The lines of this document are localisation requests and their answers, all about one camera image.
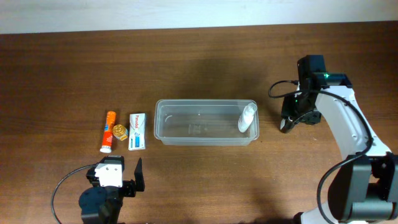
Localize small gold-lid balm jar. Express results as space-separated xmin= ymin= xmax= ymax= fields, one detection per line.
xmin=112 ymin=124 xmax=129 ymax=141

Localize white Panadol box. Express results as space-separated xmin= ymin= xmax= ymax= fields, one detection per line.
xmin=128 ymin=113 xmax=146 ymax=151

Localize orange tablet tube white cap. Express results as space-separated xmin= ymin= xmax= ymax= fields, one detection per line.
xmin=99 ymin=111 xmax=116 ymax=153

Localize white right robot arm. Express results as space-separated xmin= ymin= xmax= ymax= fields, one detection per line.
xmin=280 ymin=72 xmax=397 ymax=224

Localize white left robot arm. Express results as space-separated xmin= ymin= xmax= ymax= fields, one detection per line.
xmin=78 ymin=156 xmax=145 ymax=224

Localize clear plastic container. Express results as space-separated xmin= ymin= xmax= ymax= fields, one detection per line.
xmin=154 ymin=99 xmax=259 ymax=146

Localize white spray bottle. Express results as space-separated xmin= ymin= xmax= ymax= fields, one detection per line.
xmin=238 ymin=103 xmax=257 ymax=133

